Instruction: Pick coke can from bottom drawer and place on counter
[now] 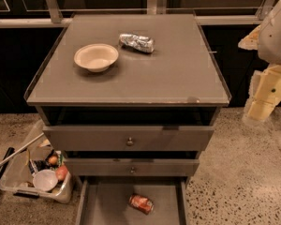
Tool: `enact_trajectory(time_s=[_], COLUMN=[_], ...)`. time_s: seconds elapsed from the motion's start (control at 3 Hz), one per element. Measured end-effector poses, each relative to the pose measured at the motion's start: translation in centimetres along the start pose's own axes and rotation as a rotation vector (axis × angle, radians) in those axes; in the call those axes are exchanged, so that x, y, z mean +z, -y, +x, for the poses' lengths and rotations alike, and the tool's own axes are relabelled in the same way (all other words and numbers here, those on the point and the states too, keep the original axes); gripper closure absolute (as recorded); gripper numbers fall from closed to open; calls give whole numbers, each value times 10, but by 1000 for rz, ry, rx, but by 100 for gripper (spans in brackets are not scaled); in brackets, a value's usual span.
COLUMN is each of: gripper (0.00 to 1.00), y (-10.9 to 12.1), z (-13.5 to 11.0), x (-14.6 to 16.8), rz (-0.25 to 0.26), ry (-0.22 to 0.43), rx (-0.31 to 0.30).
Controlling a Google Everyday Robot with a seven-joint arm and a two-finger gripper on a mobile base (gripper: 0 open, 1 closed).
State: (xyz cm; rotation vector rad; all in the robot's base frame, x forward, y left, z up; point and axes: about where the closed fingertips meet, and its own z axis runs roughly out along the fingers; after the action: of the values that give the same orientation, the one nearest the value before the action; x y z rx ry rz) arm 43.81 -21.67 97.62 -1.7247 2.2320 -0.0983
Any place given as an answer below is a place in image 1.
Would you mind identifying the silver foil chip bag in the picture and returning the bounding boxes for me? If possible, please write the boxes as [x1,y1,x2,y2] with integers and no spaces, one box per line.
[119,33,155,53]

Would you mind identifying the red apple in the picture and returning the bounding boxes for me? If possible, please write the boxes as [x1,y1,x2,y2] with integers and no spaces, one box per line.
[55,165,68,181]

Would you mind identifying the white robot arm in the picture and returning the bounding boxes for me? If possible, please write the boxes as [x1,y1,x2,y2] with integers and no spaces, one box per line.
[238,0,281,124]

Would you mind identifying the dark snack bag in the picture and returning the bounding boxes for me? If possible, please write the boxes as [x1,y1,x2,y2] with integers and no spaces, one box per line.
[28,159,50,176]

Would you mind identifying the grey middle drawer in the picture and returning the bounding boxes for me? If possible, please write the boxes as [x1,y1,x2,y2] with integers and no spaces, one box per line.
[65,158,199,177]

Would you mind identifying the grey metal rod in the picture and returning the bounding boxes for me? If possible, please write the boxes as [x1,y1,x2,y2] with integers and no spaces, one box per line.
[0,132,45,167]

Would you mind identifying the grey open bottom drawer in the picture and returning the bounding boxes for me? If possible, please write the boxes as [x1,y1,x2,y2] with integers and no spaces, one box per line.
[75,176,189,225]

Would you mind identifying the grey drawer cabinet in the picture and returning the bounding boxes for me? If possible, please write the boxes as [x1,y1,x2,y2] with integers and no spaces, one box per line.
[23,13,232,225]

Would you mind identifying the white paper bowl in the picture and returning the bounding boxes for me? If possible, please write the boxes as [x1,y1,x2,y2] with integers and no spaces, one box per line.
[74,44,119,72]

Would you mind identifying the small white bowl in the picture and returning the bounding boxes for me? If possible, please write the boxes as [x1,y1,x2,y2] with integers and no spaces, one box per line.
[33,170,58,192]

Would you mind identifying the clear plastic storage bin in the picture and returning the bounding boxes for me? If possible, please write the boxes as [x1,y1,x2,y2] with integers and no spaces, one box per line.
[0,119,75,204]

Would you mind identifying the orange fruit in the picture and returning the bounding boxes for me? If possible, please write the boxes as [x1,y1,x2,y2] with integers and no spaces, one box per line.
[48,156,58,166]

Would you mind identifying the red coke can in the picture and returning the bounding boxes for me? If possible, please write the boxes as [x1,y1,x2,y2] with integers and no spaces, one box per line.
[128,193,154,215]

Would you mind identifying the grey top drawer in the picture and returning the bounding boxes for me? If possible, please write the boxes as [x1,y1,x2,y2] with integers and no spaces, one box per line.
[43,126,214,152]

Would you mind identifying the metal railing frame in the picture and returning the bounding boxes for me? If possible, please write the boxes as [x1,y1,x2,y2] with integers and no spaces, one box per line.
[0,0,278,28]

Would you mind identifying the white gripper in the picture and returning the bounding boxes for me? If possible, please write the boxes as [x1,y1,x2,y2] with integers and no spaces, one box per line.
[243,64,281,122]

